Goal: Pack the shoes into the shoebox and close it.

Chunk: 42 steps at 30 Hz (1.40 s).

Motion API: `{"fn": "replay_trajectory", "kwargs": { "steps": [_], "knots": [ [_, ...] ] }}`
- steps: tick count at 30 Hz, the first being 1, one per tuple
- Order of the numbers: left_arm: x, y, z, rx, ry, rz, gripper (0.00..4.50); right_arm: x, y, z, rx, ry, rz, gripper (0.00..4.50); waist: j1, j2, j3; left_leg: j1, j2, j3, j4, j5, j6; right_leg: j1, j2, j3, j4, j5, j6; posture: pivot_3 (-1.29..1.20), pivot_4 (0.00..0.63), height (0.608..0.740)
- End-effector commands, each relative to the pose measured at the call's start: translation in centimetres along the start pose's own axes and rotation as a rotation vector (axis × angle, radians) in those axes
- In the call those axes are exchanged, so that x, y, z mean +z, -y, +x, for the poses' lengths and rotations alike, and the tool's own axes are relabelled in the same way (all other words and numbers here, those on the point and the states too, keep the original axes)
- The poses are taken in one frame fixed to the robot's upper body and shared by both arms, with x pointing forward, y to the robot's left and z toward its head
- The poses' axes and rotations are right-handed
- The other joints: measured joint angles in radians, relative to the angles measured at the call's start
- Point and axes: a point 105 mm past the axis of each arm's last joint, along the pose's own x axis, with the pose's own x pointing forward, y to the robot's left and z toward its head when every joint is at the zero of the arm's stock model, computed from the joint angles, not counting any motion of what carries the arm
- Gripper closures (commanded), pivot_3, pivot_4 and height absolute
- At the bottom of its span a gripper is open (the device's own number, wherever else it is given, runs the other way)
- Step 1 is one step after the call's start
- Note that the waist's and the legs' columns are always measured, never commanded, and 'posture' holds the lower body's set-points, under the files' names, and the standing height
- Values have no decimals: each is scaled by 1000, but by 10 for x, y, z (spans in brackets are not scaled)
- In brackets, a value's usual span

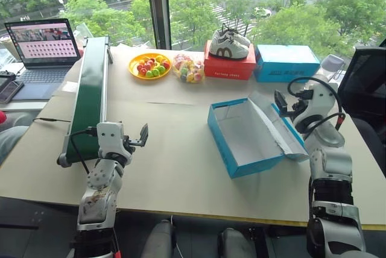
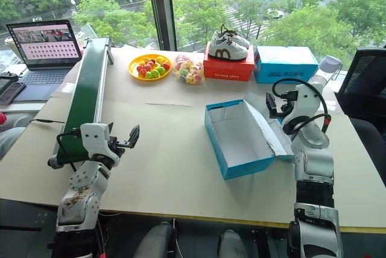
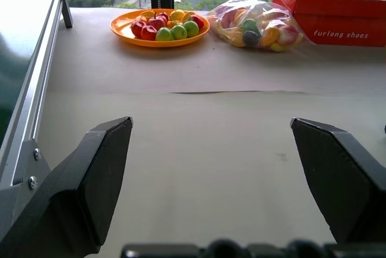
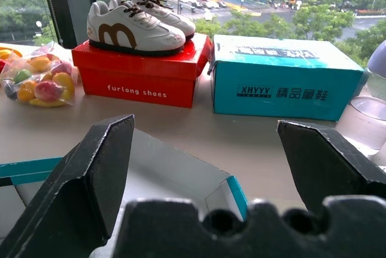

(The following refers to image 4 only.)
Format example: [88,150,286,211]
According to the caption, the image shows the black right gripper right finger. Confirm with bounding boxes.
[276,119,386,214]

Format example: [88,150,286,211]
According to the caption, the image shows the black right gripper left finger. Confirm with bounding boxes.
[0,114,136,258]

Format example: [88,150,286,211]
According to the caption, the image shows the teal cardboard box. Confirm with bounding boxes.
[0,127,248,247]

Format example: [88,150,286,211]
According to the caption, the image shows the teal shoe box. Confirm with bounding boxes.
[207,34,364,122]

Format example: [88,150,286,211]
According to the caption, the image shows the red shoe box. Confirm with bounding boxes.
[71,33,212,109]

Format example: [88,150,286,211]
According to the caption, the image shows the clear plastic cup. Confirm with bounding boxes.
[335,39,386,167]

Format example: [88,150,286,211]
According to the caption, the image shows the clear bag of toy fruit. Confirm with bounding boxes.
[0,41,80,109]

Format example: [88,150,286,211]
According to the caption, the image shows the white shoe brown m logo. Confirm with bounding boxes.
[86,0,186,57]

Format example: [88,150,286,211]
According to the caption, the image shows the white shoe brown laces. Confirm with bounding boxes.
[108,0,197,41]

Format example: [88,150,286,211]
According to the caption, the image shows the dark window frame post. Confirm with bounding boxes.
[38,0,97,49]

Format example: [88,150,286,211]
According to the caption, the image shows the beaded blind cord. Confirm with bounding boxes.
[38,0,64,46]

